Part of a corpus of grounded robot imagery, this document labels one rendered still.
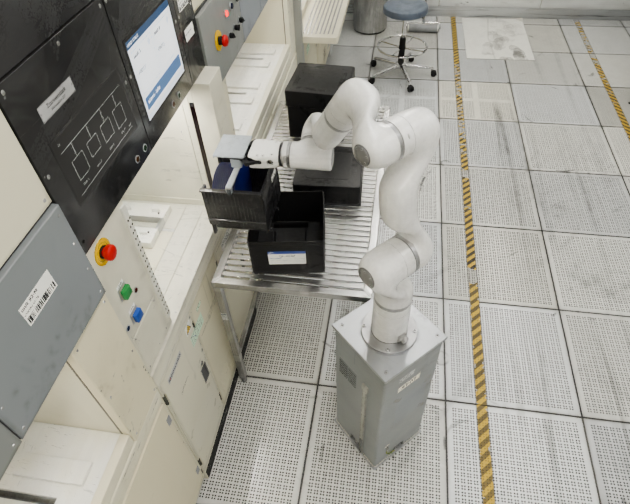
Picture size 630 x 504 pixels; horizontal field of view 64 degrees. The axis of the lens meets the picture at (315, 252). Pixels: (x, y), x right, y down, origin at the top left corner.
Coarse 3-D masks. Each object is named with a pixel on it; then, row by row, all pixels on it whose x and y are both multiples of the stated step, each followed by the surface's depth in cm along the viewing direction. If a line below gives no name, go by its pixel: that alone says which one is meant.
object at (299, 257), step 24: (288, 192) 195; (312, 192) 195; (288, 216) 204; (312, 216) 204; (264, 240) 200; (288, 240) 200; (312, 240) 199; (264, 264) 185; (288, 264) 185; (312, 264) 185
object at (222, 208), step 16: (224, 144) 160; (240, 144) 159; (224, 160) 177; (256, 176) 179; (272, 176) 170; (208, 192) 159; (224, 192) 158; (240, 192) 158; (256, 192) 158; (272, 192) 171; (208, 208) 166; (224, 208) 165; (240, 208) 164; (256, 208) 163; (272, 208) 174; (224, 224) 171; (240, 224) 169; (256, 224) 168
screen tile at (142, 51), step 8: (144, 40) 127; (136, 48) 124; (144, 48) 128; (152, 48) 132; (136, 56) 124; (144, 56) 128; (152, 56) 132; (136, 64) 124; (152, 64) 132; (144, 72) 129; (152, 72) 133; (144, 80) 129; (152, 80) 133; (144, 88) 129
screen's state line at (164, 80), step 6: (174, 60) 145; (174, 66) 146; (168, 72) 142; (174, 72) 146; (162, 78) 139; (168, 78) 142; (156, 84) 136; (162, 84) 139; (156, 90) 136; (162, 90) 139; (150, 96) 133; (156, 96) 136; (150, 102) 133
